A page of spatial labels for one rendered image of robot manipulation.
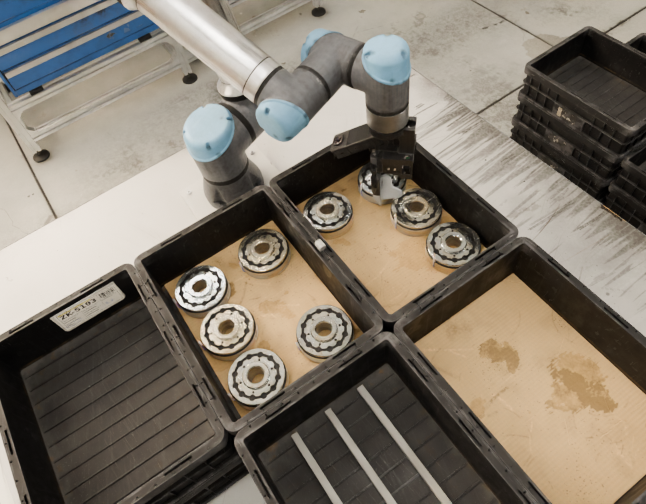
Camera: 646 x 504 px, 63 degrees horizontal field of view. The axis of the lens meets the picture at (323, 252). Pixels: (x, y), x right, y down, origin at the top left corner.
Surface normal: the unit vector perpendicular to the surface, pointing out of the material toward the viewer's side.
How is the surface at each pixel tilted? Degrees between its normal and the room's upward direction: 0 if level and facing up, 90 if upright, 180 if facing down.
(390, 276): 0
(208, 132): 11
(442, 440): 0
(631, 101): 0
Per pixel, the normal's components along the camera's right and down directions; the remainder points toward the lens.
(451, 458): -0.11, -0.54
